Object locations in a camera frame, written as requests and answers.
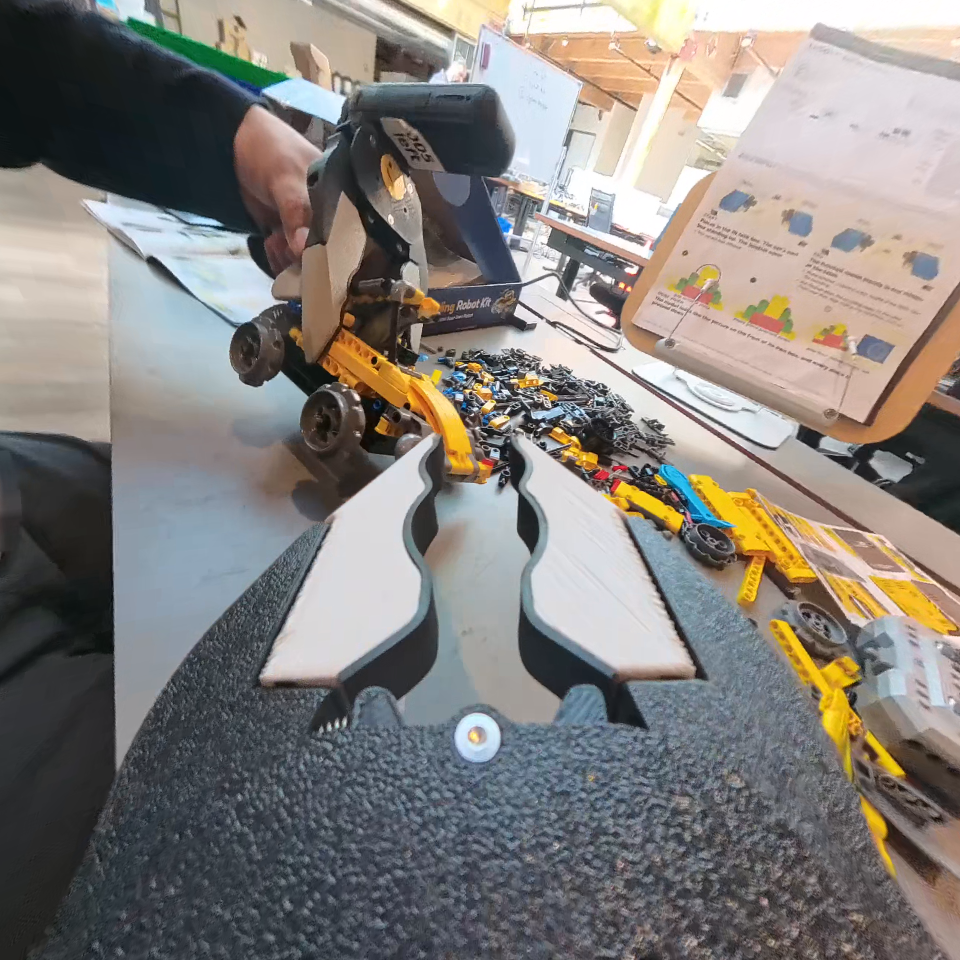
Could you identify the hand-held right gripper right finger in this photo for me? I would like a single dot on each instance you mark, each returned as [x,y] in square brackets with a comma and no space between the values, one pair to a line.
[607,592]

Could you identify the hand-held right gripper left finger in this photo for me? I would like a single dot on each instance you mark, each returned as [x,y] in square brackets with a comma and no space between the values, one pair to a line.
[352,585]

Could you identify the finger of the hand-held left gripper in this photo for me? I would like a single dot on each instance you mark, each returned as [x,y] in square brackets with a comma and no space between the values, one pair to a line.
[334,277]

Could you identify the yellow toy vehicle model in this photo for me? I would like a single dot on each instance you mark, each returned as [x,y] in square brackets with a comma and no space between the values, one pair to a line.
[375,371]

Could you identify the person's left forearm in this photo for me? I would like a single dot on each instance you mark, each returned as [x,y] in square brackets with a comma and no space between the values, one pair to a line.
[112,97]

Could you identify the person's left hand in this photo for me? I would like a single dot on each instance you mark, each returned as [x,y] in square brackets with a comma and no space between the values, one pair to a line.
[274,187]

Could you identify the whiteboard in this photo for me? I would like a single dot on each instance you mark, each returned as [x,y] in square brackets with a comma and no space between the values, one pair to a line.
[525,97]

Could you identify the yellow rectangular panel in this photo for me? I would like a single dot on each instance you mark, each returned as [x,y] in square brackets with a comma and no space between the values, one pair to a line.
[645,506]

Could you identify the dark grey toothed wheel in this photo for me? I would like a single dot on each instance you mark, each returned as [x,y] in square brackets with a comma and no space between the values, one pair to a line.
[709,541]

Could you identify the blue separator tool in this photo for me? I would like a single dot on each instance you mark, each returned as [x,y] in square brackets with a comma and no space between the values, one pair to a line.
[694,499]

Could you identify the instruction booklet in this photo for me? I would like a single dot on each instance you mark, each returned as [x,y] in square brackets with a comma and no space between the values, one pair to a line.
[202,270]

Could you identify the thin yellow holed beam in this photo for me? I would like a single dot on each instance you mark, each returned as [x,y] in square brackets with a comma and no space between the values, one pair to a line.
[752,577]

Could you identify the blue kit box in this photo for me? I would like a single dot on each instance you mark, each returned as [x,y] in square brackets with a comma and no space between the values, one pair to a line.
[480,307]

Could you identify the stack of yellow wide beams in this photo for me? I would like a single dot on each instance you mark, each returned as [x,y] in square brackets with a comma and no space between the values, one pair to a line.
[739,517]

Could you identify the grey hub toothed wheel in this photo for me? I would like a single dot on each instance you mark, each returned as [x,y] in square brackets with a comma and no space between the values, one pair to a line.
[814,626]

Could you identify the heap of yellow grey beams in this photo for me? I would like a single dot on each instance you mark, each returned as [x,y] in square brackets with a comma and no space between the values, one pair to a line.
[832,712]

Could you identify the yellow sticker sheet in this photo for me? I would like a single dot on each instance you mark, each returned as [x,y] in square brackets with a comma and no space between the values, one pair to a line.
[877,570]

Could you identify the grey battery box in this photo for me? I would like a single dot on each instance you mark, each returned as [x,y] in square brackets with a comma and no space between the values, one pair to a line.
[915,675]

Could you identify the printed instruction sheet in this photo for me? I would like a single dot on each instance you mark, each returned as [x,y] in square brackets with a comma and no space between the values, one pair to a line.
[825,225]

